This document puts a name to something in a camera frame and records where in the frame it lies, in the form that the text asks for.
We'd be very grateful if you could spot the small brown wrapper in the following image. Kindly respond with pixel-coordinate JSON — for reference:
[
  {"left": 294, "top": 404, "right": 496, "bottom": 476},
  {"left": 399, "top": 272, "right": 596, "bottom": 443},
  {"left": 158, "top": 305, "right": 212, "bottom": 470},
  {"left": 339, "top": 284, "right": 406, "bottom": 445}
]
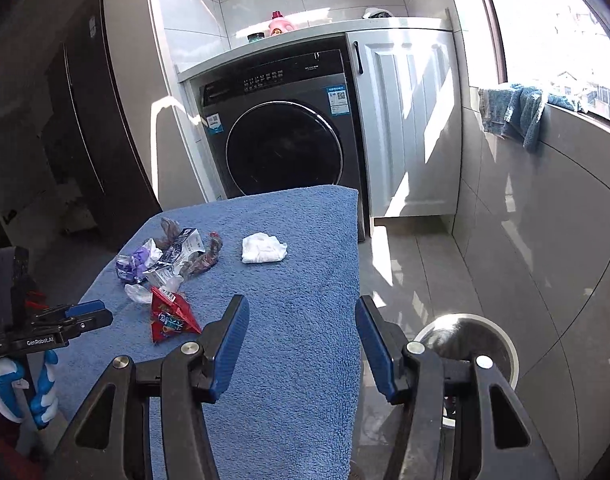
[{"left": 159, "top": 217, "right": 187, "bottom": 249}]

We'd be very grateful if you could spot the blue terry towel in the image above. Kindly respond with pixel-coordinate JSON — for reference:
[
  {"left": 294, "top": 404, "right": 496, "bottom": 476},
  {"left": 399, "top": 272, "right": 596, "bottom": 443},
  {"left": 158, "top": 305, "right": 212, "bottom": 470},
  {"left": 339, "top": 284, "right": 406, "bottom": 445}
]
[{"left": 50, "top": 186, "right": 363, "bottom": 480}]

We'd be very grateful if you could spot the dark grey washing machine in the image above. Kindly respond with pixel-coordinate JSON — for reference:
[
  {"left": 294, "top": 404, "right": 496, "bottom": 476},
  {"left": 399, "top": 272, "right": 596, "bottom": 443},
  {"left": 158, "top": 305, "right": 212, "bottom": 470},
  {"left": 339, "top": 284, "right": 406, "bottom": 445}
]
[{"left": 197, "top": 49, "right": 371, "bottom": 243}]

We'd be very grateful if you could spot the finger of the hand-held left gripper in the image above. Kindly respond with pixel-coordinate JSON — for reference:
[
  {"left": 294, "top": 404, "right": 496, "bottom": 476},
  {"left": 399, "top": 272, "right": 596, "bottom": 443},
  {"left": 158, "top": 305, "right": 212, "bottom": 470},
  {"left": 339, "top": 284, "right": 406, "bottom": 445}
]
[
  {"left": 32, "top": 299, "right": 106, "bottom": 323},
  {"left": 45, "top": 309, "right": 114, "bottom": 342}
]

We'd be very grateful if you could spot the purple wrapper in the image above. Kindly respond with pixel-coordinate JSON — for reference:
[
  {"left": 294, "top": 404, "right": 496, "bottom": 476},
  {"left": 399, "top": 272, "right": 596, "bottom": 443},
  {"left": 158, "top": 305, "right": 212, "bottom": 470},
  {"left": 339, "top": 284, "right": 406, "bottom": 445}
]
[{"left": 116, "top": 239, "right": 164, "bottom": 284}]

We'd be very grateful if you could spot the pink detergent bottle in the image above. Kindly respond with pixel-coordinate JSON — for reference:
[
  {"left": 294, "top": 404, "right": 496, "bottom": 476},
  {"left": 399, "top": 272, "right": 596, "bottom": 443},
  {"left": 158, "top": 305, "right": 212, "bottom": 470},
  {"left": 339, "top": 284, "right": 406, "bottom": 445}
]
[{"left": 269, "top": 10, "right": 292, "bottom": 37}]

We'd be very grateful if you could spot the white countertop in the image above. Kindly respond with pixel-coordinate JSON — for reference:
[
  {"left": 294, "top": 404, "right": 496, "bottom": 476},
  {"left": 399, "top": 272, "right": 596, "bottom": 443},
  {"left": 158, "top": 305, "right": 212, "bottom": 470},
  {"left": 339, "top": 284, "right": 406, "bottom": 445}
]
[{"left": 177, "top": 17, "right": 454, "bottom": 82}]

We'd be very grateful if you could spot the round steel trash can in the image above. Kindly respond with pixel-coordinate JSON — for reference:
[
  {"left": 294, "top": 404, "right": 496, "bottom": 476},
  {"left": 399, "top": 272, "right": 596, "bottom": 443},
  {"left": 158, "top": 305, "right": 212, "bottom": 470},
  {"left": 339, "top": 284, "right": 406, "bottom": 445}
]
[{"left": 415, "top": 312, "right": 520, "bottom": 429}]

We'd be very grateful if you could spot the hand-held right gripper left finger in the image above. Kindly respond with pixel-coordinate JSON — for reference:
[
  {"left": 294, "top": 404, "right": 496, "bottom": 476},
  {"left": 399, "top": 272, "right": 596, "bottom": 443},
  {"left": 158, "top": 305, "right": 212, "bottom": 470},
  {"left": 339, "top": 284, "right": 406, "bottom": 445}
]
[{"left": 47, "top": 294, "right": 251, "bottom": 480}]

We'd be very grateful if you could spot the blue cloth on windowsill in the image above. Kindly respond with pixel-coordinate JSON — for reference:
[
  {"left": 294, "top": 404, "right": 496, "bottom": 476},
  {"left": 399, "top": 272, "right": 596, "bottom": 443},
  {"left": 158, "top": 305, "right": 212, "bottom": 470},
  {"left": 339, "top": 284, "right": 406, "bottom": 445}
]
[{"left": 478, "top": 82, "right": 590, "bottom": 154}]

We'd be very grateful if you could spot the small clear plastic scrap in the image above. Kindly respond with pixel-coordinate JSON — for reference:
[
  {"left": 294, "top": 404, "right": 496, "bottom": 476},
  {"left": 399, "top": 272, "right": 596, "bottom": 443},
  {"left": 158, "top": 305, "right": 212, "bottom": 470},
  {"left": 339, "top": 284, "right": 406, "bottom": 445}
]
[{"left": 124, "top": 282, "right": 154, "bottom": 306}]

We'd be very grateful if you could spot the white tissue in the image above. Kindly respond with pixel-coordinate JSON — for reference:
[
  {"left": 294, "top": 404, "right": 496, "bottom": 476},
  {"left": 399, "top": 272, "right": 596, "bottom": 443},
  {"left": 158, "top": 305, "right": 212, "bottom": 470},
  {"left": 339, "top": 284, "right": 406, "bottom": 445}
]
[{"left": 241, "top": 232, "right": 289, "bottom": 265}]

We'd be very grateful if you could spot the red snack wrapper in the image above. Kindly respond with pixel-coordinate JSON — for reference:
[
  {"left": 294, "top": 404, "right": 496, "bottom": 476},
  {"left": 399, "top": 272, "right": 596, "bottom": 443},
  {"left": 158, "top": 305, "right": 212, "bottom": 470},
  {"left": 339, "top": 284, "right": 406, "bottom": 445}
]
[{"left": 149, "top": 286, "right": 204, "bottom": 345}]

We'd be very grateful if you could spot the window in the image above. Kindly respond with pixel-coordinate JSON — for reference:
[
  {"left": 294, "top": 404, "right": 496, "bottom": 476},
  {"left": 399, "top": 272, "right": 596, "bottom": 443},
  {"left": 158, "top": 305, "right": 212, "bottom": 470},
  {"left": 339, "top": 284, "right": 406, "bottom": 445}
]
[{"left": 478, "top": 0, "right": 610, "bottom": 142}]

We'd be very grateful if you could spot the crushed white black carton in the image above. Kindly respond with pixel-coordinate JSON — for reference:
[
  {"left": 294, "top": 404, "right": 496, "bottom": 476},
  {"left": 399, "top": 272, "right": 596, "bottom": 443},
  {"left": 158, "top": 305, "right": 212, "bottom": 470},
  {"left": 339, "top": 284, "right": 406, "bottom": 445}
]
[{"left": 144, "top": 228, "right": 207, "bottom": 287}]

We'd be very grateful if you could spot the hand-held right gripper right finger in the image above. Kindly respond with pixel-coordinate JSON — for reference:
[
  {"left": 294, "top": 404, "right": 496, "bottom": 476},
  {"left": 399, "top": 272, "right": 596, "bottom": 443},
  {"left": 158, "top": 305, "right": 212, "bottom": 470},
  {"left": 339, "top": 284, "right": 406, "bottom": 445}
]
[{"left": 354, "top": 294, "right": 561, "bottom": 480}]

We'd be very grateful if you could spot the person's left hand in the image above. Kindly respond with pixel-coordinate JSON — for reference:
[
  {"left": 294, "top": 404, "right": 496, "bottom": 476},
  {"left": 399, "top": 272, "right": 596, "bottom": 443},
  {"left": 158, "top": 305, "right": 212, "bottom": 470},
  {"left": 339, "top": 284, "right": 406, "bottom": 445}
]
[{"left": 0, "top": 349, "right": 60, "bottom": 429}]

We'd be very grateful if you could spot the dark reddish wrapper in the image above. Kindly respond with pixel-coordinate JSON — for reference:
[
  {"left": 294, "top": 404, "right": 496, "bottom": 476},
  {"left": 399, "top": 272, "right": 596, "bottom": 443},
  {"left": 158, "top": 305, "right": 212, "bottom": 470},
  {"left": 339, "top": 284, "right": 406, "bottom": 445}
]
[{"left": 181, "top": 232, "right": 224, "bottom": 279}]

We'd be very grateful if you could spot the dark refrigerator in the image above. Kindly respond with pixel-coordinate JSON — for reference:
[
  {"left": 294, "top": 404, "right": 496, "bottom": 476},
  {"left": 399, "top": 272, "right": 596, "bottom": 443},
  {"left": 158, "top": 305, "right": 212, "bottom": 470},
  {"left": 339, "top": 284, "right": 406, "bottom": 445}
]
[{"left": 44, "top": 0, "right": 162, "bottom": 248}]

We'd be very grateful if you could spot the white cabinet door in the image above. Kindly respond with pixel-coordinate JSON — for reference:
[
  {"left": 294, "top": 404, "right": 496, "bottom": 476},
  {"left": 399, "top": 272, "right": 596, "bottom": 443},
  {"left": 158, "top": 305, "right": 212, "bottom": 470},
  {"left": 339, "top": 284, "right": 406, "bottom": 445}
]
[{"left": 346, "top": 30, "right": 462, "bottom": 222}]

